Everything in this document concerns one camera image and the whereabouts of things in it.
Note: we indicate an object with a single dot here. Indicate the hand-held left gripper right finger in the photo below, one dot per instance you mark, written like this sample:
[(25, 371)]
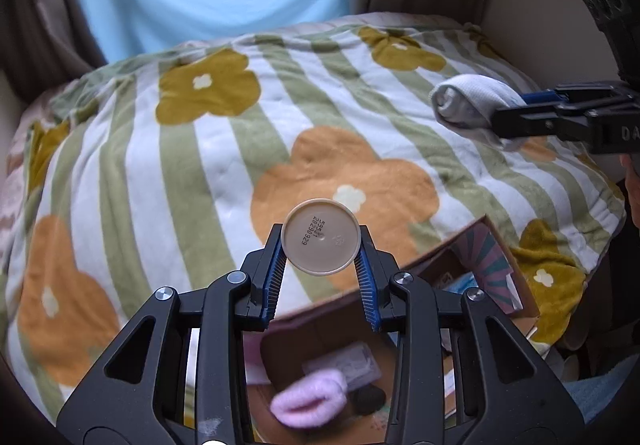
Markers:
[(364, 290)]

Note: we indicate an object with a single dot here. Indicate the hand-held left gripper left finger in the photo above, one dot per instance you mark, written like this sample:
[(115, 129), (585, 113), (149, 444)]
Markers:
[(274, 285)]

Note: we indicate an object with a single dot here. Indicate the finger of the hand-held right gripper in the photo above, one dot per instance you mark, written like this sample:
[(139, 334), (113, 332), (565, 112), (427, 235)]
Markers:
[(530, 125), (542, 98)]

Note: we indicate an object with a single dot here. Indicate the beige round jar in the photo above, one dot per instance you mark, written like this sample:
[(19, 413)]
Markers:
[(320, 237)]

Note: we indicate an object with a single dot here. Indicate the white sock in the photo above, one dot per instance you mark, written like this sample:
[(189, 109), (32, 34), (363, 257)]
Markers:
[(467, 102)]

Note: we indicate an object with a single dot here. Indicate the clear plastic bag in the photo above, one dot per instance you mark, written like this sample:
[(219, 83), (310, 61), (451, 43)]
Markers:
[(345, 362)]

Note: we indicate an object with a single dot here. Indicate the blue and white carton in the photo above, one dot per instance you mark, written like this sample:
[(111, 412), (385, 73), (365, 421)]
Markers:
[(457, 282)]

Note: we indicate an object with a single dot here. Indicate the cardboard box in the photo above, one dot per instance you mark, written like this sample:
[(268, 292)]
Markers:
[(470, 270)]

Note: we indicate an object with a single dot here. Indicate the small black jar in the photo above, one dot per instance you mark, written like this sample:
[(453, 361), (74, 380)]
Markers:
[(371, 400)]

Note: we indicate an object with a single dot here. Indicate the pink fuzzy sock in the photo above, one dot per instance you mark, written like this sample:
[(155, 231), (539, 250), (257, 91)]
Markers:
[(310, 397)]

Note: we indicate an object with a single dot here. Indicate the person's right forearm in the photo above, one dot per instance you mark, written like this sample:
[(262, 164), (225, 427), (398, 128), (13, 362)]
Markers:
[(632, 195)]

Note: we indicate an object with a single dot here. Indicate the striped flower blanket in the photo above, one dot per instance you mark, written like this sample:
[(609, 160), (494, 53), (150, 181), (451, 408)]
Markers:
[(210, 160)]

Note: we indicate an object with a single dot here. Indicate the person's blue trousers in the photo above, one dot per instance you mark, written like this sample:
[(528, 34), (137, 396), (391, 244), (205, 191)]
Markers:
[(607, 390)]

